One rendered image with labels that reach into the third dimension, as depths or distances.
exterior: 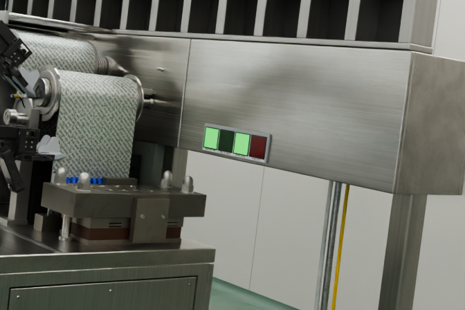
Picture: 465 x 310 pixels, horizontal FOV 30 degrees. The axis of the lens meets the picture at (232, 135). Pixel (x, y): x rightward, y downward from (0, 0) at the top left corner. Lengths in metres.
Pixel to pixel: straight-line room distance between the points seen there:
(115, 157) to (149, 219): 0.25
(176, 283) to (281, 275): 3.19
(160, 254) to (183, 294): 0.14
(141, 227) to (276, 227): 3.28
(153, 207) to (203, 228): 3.77
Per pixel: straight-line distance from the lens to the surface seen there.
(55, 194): 2.17
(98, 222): 2.14
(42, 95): 2.28
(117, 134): 2.36
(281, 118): 2.07
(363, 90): 1.90
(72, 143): 2.29
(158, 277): 2.20
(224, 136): 2.20
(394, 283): 2.04
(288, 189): 5.34
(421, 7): 1.87
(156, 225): 2.21
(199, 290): 2.29
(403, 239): 2.02
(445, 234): 4.61
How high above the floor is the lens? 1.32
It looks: 3 degrees down
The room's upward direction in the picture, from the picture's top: 7 degrees clockwise
